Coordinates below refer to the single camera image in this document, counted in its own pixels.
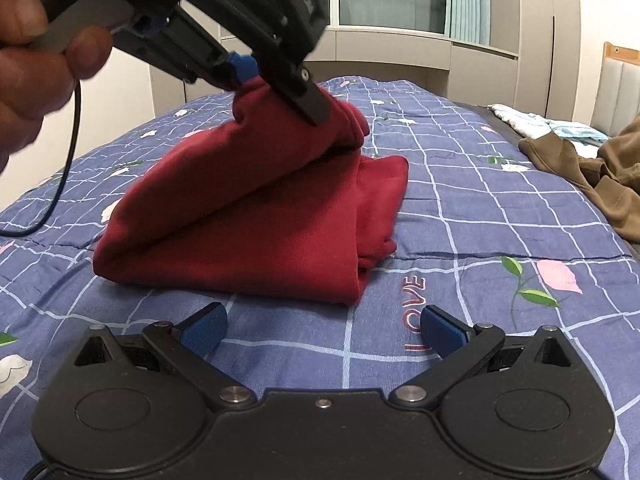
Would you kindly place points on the teal curtain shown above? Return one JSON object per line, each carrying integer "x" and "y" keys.
{"x": 469, "y": 0}

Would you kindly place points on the beige window sill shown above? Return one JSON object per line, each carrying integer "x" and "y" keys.
{"x": 400, "y": 42}

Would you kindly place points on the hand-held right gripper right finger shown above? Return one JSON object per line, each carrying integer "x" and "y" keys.
{"x": 440, "y": 329}

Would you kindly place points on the light blue white cloth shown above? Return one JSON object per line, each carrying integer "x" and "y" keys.
{"x": 530, "y": 120}

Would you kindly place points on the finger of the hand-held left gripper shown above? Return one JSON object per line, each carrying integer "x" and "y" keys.
{"x": 300, "y": 87}
{"x": 205, "y": 57}

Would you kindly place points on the person's left hand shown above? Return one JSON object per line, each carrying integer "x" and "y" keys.
{"x": 30, "y": 75}

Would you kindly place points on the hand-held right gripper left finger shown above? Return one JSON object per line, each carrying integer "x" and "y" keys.
{"x": 206, "y": 329}

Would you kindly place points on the blue checked floral blanket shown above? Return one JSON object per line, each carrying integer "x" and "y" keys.
{"x": 475, "y": 220}

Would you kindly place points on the grey padded headboard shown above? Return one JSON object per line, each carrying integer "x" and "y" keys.
{"x": 620, "y": 85}

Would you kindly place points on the red sweater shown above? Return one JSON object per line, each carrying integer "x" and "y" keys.
{"x": 240, "y": 210}

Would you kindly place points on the brown garment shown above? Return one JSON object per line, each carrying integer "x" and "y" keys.
{"x": 600, "y": 175}

